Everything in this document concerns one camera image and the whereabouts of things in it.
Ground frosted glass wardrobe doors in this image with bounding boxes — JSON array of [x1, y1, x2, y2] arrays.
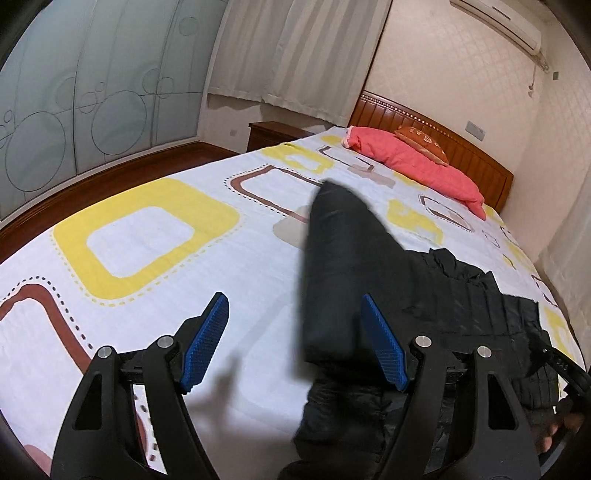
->
[[0, 0, 232, 222]]

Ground white curtain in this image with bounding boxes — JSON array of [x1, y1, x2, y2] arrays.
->
[[208, 0, 393, 127]]

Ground black puffer jacket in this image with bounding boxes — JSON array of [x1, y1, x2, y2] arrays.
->
[[277, 179, 573, 480]]

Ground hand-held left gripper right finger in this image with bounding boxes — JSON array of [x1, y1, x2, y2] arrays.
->
[[360, 294, 541, 480]]

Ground orange cushion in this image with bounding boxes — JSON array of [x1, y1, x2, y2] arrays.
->
[[394, 124, 450, 164]]

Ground pink pillow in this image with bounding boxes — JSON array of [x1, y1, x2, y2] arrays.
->
[[342, 126, 485, 220]]

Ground wooden nightstand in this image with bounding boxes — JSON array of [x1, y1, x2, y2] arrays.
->
[[247, 121, 319, 153]]

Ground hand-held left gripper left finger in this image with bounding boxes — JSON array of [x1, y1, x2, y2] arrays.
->
[[50, 292, 230, 480]]

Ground white air conditioner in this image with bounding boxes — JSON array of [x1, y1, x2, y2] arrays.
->
[[450, 0, 542, 54]]

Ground bed with patterned sheet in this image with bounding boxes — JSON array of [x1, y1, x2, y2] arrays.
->
[[0, 124, 589, 480]]

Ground air conditioner cable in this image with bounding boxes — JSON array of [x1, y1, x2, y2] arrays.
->
[[526, 51, 549, 97]]

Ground wooden bed headboard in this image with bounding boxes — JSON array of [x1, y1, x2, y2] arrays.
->
[[349, 90, 515, 213]]

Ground person's right hand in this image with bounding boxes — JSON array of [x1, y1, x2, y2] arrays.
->
[[538, 406, 583, 455]]

